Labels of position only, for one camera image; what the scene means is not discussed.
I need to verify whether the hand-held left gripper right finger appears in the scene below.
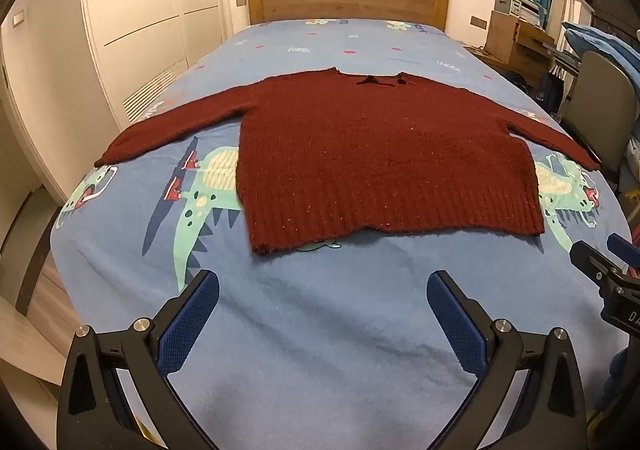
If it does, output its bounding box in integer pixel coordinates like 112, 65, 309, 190
426, 270, 587, 450

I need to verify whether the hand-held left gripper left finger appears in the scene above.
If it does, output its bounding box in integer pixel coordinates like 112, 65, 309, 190
56, 269, 221, 450

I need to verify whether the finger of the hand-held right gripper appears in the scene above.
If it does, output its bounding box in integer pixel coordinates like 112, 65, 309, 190
606, 231, 640, 270
569, 239, 628, 288

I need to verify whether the dark red knit sweater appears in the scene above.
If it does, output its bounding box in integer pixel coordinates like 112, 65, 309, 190
94, 66, 602, 258

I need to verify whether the blue dinosaur printed bedsheet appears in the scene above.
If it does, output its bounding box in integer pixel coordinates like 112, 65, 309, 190
49, 18, 633, 450

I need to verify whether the grey chair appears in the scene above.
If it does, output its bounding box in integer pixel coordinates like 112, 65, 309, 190
562, 50, 640, 178

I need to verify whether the dark blue bag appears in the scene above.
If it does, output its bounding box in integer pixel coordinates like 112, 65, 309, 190
536, 70, 567, 115

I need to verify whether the blue pillow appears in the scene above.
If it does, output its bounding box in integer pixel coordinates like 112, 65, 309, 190
561, 22, 640, 76

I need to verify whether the wooden nightstand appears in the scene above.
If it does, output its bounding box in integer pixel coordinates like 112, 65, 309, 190
484, 9, 557, 78

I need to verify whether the white wardrobe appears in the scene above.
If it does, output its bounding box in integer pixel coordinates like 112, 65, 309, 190
80, 0, 226, 127

